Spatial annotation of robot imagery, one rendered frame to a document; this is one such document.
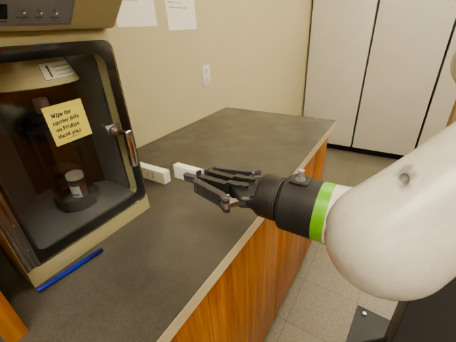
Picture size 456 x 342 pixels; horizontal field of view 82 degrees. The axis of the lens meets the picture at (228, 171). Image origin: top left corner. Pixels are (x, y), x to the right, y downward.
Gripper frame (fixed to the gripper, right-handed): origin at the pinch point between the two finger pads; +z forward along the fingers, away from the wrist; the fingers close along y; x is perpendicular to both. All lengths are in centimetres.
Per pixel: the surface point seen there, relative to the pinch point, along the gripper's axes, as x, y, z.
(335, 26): -29, -284, 38
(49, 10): -29.3, 8.9, 17.3
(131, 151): -1.7, 0.4, 16.5
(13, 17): -28.3, 14.0, 18.2
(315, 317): 113, -63, -20
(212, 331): 46.5, 2.3, -3.8
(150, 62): -15, -54, 66
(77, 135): -7.6, 8.8, 21.4
